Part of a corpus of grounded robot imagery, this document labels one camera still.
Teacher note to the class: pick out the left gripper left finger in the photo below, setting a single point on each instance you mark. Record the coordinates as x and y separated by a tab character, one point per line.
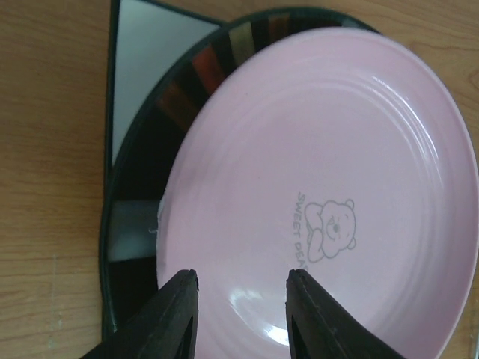
165	327

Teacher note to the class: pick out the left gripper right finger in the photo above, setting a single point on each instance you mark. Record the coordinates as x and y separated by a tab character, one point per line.
319	327

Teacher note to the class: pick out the dark striped rim plate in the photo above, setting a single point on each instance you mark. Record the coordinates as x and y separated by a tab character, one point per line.
127	242

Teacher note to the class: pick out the pink plate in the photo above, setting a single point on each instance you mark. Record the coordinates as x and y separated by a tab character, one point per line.
336	151

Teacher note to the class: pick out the white square plate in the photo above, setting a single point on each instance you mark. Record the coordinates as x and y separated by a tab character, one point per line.
146	40

